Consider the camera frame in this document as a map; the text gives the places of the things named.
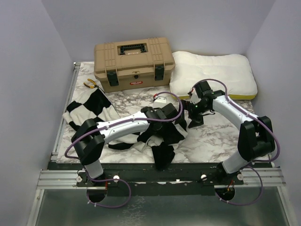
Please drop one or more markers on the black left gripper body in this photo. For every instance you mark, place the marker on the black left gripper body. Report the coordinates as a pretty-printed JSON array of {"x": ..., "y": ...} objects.
[{"x": 155, "y": 109}]

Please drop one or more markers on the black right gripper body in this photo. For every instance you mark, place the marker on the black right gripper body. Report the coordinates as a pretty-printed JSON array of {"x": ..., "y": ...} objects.
[{"x": 197, "y": 107}]

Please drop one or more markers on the black white checkered pillowcase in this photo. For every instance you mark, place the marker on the black white checkered pillowcase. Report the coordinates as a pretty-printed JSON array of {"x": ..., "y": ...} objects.
[{"x": 94, "y": 105}]

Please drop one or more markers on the white pillow yellow edge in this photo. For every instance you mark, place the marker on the white pillow yellow edge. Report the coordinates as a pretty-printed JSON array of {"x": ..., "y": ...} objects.
[{"x": 233, "y": 70}]

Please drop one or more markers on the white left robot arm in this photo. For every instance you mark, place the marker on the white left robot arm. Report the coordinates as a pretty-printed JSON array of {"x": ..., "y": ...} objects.
[{"x": 91, "y": 137}]

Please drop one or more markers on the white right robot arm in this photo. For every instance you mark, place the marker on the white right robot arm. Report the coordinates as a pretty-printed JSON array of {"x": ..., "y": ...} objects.
[{"x": 256, "y": 138}]

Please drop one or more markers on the tan plastic toolbox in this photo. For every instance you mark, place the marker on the tan plastic toolbox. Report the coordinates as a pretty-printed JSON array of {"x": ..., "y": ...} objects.
[{"x": 133, "y": 64}]

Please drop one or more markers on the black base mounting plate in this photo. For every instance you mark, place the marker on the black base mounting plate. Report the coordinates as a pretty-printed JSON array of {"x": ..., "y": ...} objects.
[{"x": 123, "y": 179}]

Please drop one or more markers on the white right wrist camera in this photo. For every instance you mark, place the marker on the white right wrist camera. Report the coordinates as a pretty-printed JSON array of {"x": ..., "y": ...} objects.
[{"x": 194, "y": 99}]

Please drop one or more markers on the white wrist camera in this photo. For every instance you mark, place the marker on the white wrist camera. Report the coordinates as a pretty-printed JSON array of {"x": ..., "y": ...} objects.
[
  {"x": 194, "y": 99},
  {"x": 159, "y": 101}
]

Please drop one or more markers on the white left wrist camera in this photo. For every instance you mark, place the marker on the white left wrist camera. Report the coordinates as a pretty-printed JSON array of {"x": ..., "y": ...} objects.
[{"x": 159, "y": 101}]

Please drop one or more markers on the yellow handled pliers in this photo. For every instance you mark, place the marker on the yellow handled pliers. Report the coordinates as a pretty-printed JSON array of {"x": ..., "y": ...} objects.
[{"x": 91, "y": 84}]

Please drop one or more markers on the aluminium left side rail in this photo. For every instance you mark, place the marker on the aluminium left side rail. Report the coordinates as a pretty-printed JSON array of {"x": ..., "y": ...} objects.
[{"x": 60, "y": 131}]

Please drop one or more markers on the aluminium rail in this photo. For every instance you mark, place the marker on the aluminium rail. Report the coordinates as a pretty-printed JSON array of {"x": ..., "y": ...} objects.
[
  {"x": 60, "y": 131},
  {"x": 67, "y": 179}
]

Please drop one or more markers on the aluminium front rail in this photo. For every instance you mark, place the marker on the aluminium front rail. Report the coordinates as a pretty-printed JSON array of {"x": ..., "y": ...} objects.
[{"x": 67, "y": 179}]

